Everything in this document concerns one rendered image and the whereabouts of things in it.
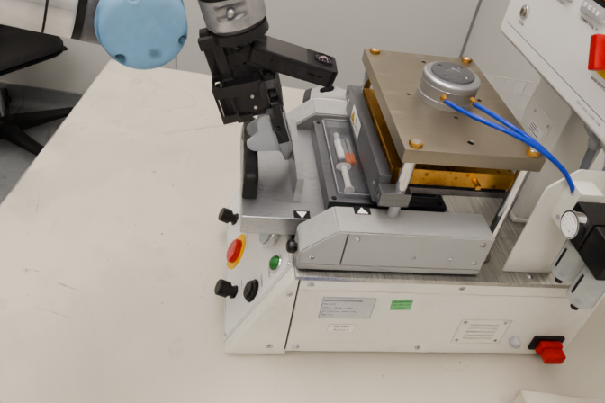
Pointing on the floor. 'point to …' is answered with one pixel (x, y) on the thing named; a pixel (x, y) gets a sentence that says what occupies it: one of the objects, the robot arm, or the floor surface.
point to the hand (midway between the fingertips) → (290, 149)
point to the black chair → (30, 53)
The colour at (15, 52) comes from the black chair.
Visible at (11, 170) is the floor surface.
